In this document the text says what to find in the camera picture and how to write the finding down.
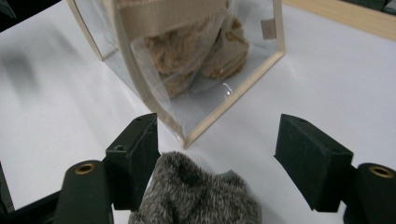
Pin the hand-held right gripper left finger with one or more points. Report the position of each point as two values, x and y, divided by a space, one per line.
134 161

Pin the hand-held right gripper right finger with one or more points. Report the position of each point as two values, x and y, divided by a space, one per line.
314 165

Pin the grey furry toy garment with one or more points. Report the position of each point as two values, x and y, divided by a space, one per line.
193 193

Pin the brown teddy bear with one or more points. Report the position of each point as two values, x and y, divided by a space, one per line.
180 53

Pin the transparent bag with beige trim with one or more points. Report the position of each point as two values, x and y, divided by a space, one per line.
162 15

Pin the wooden table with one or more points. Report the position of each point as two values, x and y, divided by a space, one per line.
358 17

